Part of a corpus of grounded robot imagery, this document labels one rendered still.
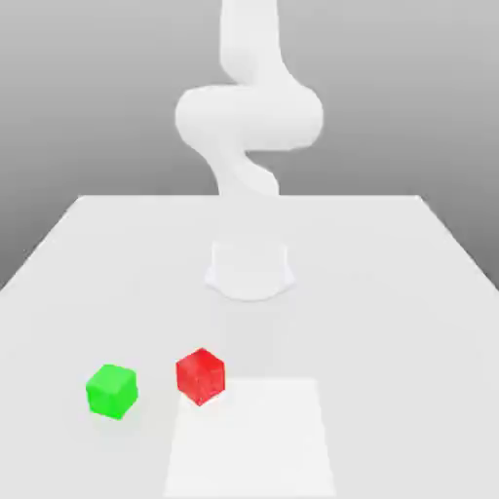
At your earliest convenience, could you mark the small red cube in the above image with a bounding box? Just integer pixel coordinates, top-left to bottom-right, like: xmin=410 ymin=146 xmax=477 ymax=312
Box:
xmin=175 ymin=347 xmax=227 ymax=407

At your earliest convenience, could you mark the small green cube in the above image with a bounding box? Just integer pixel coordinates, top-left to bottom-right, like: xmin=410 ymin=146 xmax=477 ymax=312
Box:
xmin=85 ymin=364 xmax=139 ymax=421

